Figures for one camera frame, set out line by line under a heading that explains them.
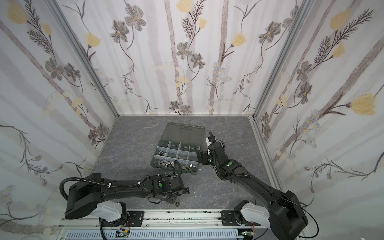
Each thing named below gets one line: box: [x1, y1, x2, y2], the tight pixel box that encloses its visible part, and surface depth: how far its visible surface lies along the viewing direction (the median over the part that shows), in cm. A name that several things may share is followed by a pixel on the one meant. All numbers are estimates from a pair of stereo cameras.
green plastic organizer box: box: [150, 122, 206, 175], surface depth 98 cm
